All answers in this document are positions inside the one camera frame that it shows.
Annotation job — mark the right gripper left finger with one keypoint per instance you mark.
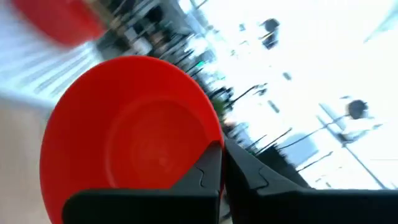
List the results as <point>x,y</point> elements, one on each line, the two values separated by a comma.
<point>140,207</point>

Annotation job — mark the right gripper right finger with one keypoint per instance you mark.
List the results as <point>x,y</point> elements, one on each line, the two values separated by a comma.
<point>295,207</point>

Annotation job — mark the red plastic mini bowl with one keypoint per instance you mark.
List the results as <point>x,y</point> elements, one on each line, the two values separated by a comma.
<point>124,124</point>
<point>56,18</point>

